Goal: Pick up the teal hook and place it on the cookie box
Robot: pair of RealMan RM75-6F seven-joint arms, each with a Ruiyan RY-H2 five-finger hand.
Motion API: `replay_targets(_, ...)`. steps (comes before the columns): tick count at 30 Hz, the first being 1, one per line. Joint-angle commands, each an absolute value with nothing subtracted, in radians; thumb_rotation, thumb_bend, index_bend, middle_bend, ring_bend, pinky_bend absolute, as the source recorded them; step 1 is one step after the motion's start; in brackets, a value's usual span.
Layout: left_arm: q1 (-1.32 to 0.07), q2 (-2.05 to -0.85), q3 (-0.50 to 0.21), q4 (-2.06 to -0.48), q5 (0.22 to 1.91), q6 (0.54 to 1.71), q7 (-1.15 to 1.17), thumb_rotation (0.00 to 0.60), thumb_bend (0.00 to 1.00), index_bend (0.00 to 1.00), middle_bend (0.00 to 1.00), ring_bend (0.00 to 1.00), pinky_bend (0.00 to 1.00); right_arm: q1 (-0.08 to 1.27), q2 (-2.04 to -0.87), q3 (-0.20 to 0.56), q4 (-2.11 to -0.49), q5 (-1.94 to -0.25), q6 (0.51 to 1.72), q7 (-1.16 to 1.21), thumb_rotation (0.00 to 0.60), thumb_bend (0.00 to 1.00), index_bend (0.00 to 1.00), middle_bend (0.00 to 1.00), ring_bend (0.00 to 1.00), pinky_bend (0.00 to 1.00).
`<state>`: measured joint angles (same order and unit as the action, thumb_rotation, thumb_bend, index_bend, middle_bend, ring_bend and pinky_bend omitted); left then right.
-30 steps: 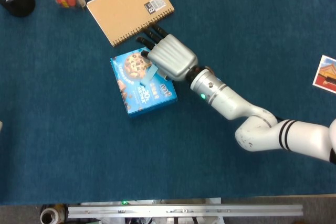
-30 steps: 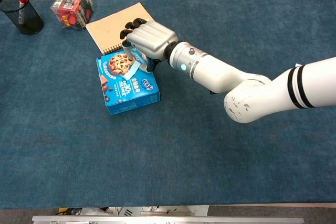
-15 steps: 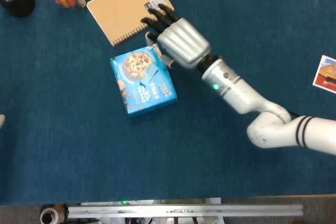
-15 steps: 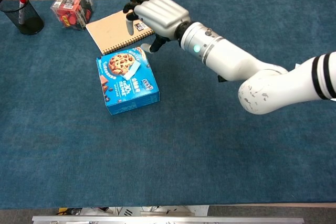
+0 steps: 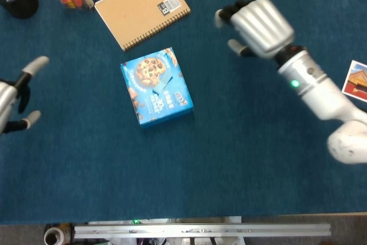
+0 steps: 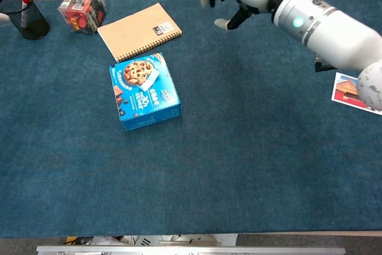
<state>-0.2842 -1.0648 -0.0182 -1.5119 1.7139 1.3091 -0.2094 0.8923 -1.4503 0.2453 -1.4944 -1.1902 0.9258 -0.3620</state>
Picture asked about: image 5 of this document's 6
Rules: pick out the small blue paper scrap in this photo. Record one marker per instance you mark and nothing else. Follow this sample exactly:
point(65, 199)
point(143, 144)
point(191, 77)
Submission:
point(162, 85)

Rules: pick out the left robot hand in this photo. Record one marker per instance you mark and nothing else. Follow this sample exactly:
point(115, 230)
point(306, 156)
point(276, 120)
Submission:
point(8, 95)

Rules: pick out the red palace postcard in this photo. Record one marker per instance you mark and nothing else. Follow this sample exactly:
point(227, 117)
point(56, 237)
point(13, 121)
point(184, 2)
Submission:
point(358, 80)

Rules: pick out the kraft spiral notebook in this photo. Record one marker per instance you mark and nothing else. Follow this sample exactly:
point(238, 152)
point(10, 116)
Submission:
point(137, 9)

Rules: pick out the teal felt table mat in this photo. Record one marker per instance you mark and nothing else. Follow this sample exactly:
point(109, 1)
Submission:
point(229, 156)

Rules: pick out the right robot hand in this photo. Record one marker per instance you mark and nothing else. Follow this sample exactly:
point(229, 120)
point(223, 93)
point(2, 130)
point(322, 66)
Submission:
point(261, 27)

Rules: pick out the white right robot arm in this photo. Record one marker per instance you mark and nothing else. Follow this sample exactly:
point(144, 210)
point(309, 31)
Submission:
point(324, 93)

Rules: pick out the blue cookie box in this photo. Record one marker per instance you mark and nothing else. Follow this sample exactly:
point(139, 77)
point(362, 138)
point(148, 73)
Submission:
point(156, 90)

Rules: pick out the aluminium profile rail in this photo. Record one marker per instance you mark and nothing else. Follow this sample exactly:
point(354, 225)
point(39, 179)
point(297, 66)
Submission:
point(200, 230)

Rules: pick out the clear tape roll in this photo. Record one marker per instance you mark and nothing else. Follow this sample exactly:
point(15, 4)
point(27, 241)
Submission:
point(54, 236)

